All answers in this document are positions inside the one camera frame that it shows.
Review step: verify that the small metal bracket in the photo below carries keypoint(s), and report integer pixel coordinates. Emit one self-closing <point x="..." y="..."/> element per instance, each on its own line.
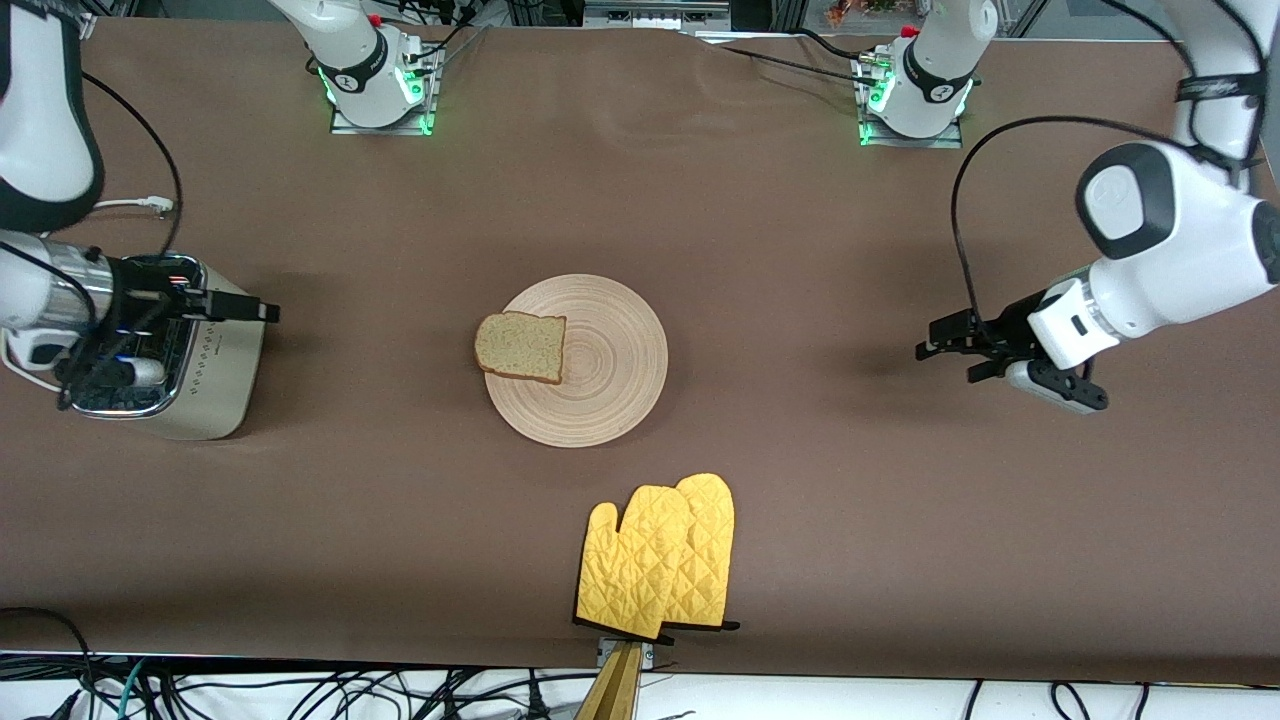
<point x="604" y="652"/>

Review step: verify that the grey equipment box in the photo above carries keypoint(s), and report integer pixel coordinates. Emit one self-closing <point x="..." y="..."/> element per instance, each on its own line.
<point x="650" y="15"/>

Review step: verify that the cream and chrome toaster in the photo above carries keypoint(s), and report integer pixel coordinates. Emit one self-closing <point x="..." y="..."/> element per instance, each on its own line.
<point x="225" y="380"/>

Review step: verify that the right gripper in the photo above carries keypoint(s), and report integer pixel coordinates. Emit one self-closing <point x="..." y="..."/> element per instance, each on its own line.
<point x="140" y="300"/>

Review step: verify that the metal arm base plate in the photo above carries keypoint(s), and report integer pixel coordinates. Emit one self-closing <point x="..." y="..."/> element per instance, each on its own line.
<point x="950" y="142"/>
<point x="340" y="126"/>

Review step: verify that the yellow quilted oven mitt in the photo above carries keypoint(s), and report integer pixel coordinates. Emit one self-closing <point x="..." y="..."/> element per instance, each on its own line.
<point x="630" y="570"/>
<point x="712" y="560"/>

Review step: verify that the matte table cover sheet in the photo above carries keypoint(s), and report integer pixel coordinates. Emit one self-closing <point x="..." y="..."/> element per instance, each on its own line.
<point x="800" y="230"/>

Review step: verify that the round wooden plate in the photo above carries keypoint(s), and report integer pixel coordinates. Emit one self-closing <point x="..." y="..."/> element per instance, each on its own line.
<point x="610" y="360"/>

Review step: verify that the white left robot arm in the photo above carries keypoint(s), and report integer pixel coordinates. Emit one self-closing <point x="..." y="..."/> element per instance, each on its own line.
<point x="1190" y="250"/>

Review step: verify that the orange coloured item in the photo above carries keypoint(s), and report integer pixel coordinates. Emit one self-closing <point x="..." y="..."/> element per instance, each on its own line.
<point x="845" y="10"/>

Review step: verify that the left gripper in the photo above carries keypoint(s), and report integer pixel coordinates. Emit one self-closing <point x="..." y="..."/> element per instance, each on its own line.
<point x="1005" y="334"/>

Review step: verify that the brown bread slice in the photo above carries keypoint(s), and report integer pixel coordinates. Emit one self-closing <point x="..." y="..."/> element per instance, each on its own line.
<point x="520" y="347"/>

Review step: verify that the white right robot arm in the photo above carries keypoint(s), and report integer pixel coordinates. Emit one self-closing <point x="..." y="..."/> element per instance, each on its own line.
<point x="40" y="100"/>

